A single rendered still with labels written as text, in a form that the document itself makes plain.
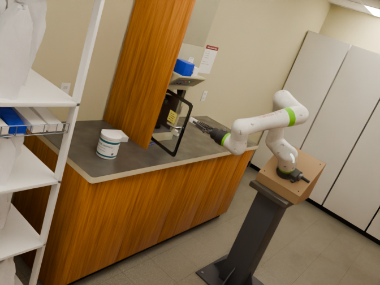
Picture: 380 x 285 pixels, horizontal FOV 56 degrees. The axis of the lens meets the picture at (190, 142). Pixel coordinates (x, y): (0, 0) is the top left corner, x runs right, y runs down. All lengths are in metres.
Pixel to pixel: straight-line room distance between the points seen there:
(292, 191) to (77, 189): 1.47
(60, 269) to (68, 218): 0.36
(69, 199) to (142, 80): 0.95
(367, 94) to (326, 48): 0.81
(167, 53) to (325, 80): 3.19
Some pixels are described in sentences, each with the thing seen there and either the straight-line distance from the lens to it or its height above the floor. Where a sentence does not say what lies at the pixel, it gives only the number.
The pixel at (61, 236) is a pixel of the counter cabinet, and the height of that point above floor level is 0.44.
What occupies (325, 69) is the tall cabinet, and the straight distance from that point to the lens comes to 5.26.
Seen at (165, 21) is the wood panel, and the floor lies 1.81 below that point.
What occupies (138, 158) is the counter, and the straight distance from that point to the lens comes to 2.42.
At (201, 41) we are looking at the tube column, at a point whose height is 1.75.
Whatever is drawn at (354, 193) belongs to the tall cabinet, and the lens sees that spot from 5.26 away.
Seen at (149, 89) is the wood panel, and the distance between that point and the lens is 2.53.
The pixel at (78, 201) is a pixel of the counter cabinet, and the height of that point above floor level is 0.75.
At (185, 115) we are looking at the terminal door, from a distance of 2.38.
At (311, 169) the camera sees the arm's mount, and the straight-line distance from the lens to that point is 2.80.
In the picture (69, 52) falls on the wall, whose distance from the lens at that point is 2.53.
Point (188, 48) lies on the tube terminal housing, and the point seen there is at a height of 1.68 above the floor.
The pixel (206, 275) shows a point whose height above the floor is 0.01.
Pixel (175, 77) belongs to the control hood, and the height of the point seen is 1.49.
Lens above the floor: 1.95
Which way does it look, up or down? 20 degrees down
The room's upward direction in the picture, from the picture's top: 20 degrees clockwise
